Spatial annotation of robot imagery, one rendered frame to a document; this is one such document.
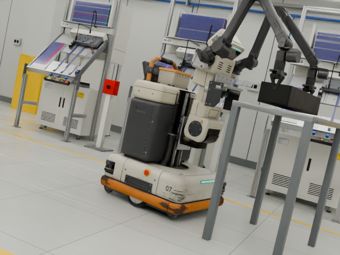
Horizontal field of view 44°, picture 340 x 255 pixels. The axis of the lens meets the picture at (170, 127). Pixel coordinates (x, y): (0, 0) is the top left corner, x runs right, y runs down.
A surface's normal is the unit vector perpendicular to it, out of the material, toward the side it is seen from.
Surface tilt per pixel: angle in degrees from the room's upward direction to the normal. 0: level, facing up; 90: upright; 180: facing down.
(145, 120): 90
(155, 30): 90
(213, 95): 90
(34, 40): 90
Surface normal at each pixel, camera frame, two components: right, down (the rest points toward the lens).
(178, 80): 0.79, 0.25
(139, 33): -0.40, -0.01
